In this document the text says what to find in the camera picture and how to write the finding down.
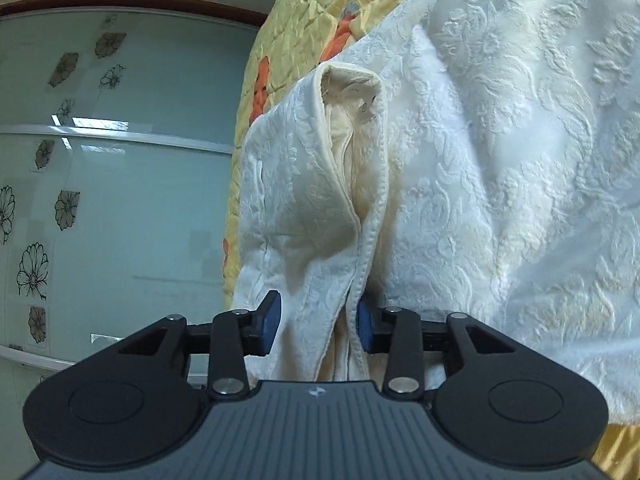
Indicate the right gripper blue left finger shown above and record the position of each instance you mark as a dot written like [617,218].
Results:
[235,335]

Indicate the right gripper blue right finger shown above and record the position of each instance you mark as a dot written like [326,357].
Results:
[396,332]

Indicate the white textured pants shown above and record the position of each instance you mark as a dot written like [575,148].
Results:
[440,185]

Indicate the frosted glass wardrobe door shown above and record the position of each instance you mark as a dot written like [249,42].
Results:
[117,131]

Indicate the yellow carrot print bedspread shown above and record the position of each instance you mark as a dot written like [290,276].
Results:
[310,35]

